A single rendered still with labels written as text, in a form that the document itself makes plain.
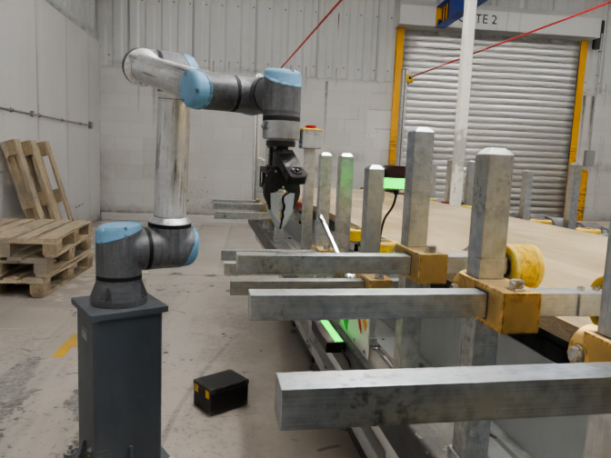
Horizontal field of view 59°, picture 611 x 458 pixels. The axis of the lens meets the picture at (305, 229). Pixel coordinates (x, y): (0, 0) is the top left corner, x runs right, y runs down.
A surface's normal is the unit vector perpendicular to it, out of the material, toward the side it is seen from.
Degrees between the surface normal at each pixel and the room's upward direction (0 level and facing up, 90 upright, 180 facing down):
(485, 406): 90
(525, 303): 90
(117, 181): 90
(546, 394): 90
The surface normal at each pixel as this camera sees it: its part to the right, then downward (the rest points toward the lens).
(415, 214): 0.18, 0.14
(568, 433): -0.98, -0.02
